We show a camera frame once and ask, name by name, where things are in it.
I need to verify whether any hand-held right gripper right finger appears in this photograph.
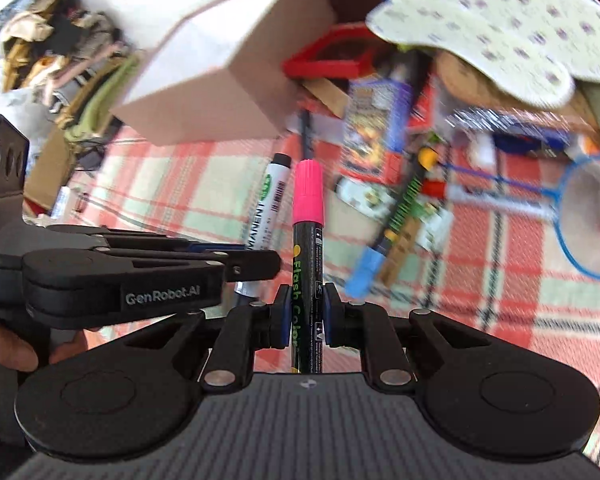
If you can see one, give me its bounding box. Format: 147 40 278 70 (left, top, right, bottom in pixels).
322 282 491 387

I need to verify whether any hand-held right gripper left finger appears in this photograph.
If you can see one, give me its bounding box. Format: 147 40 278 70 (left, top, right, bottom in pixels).
125 284 292 392

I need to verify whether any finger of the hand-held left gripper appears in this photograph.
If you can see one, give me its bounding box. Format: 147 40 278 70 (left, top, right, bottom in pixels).
22 249 282 286
45 225 247 257

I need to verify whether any white marker black cap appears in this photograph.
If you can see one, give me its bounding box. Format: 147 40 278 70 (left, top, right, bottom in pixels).
234 152 293 307

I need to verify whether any black marker pink cap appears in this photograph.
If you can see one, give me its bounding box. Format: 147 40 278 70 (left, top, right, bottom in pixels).
291 159 326 376

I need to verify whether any brown cardboard box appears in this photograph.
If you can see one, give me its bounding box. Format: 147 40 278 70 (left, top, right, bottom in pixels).
109 0 338 147

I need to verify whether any person's left hand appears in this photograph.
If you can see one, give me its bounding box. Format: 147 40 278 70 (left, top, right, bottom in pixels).
0 307 88 373

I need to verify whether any plaid blanket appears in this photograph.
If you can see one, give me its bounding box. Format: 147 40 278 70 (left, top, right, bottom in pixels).
22 75 600 476

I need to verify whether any wooden clothespin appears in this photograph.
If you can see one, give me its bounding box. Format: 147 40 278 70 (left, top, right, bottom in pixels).
380 232 422 287

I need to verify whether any brown cardboard piece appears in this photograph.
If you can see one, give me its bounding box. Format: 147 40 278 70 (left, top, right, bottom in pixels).
24 125 77 212

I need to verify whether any black marker blue cap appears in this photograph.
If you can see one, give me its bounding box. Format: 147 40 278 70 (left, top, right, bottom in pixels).
345 147 438 299

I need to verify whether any white tube green pattern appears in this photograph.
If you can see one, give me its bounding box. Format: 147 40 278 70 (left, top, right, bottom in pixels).
335 177 397 212

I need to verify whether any white green patterned packet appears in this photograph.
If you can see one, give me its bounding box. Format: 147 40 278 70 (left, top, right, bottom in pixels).
410 204 454 252

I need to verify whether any black pen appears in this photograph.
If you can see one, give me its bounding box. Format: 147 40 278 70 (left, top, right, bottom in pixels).
297 110 317 162

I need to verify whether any blue playing card box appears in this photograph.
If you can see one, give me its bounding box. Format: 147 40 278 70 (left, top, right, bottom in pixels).
340 76 414 184

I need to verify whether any pile of folded clothes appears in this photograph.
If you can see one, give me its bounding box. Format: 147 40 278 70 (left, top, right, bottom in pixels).
0 0 146 142

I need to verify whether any red-rimmed black tray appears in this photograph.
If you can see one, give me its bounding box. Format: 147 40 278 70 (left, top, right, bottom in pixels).
282 22 396 82

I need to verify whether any red snack packet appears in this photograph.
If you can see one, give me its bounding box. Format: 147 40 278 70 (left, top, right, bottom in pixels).
417 77 448 128

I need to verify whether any small blue hand net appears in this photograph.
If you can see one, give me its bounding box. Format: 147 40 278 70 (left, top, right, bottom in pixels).
445 154 600 282

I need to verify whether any round cork coaster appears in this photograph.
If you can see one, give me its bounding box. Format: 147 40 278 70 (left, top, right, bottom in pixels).
432 52 508 103

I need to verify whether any floral shoe insole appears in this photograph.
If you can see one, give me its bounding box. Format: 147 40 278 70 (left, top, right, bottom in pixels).
366 0 576 109
430 0 600 83

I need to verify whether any black cable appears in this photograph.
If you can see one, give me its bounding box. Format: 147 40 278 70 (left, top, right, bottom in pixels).
67 137 108 173

